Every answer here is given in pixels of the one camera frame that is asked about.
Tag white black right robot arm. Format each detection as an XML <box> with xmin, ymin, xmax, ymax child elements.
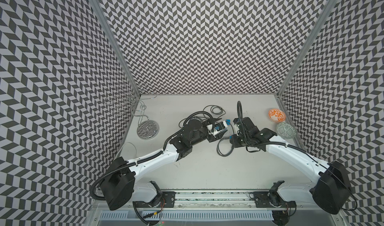
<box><xmin>231</xmin><ymin>101</ymin><xmax>353</xmax><ymax>215</ymax></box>

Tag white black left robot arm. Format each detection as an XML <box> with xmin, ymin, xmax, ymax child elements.
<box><xmin>90</xmin><ymin>111</ymin><xmax>228</xmax><ymax>211</ymax></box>

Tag orange patterned bowl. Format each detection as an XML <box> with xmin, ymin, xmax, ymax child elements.
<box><xmin>268</xmin><ymin>108</ymin><xmax>287</xmax><ymax>123</ymax></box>

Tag green patterned bowl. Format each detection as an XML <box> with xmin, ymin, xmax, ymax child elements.
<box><xmin>276</xmin><ymin>122</ymin><xmax>297</xmax><ymax>140</ymax></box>

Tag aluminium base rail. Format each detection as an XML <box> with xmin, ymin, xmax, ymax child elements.
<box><xmin>84</xmin><ymin>190</ymin><xmax>349</xmax><ymax>226</ymax></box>

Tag thin white power strip cord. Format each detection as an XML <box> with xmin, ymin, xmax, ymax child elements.
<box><xmin>115</xmin><ymin>141</ymin><xmax>139</xmax><ymax>161</ymax></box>

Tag chrome wire jewelry stand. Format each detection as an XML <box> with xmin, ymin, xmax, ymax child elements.
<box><xmin>103</xmin><ymin>84</ymin><xmax>160</xmax><ymax>140</ymax></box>

